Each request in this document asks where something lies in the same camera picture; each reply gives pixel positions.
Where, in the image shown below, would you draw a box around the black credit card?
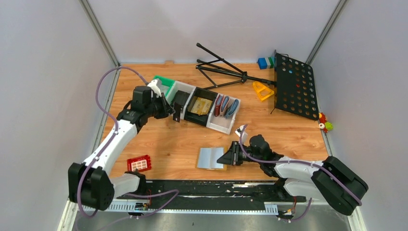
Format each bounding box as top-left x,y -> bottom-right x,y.
173,103 -> 182,123

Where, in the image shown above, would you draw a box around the yellow leather card holder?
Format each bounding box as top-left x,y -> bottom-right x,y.
196,147 -> 227,171

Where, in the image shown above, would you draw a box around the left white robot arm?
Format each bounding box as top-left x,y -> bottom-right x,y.
68,85 -> 175,211

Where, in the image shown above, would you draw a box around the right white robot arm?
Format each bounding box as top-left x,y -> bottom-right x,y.
217,135 -> 369,216

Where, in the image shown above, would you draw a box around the black cards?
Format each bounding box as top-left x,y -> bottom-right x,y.
173,90 -> 190,108

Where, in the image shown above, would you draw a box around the white bin with black cards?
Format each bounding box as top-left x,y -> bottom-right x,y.
166,81 -> 196,121

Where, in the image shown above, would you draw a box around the gold cards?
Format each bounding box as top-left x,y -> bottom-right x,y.
190,97 -> 213,116

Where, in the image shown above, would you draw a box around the white bin with card holders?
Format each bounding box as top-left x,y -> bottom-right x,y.
206,93 -> 241,134

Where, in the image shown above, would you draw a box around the red card holder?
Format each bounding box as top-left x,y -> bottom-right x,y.
214,94 -> 223,117

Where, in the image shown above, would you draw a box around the blue card holder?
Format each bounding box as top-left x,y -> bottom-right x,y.
225,99 -> 240,118

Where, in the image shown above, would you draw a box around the pink card holder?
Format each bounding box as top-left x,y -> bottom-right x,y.
220,95 -> 230,116

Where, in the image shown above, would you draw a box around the green plastic bin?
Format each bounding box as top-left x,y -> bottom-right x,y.
153,76 -> 176,102

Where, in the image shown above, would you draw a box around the black plastic bin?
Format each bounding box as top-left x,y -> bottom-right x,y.
184,88 -> 218,127

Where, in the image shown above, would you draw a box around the red white small block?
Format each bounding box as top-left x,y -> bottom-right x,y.
127,155 -> 152,172

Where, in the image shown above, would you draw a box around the yellow plastic triangle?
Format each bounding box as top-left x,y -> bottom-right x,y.
252,82 -> 275,102

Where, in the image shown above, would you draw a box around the black folded music stand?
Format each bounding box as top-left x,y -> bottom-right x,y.
195,42 -> 277,90

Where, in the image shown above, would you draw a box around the black perforated stand tray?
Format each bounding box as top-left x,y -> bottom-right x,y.
274,51 -> 319,121

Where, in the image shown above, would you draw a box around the red green toy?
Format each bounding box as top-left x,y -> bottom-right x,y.
319,113 -> 333,133

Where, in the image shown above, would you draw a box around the blue green toy block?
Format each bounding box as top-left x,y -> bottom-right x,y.
257,57 -> 275,70

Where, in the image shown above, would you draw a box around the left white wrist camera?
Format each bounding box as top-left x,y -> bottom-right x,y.
147,78 -> 162,98

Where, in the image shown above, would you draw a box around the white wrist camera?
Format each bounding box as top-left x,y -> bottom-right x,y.
147,78 -> 162,98
235,126 -> 248,143

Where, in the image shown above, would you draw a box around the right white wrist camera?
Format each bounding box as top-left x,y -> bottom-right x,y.
235,126 -> 248,143

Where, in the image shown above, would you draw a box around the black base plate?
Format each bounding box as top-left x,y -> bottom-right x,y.
137,180 -> 306,212

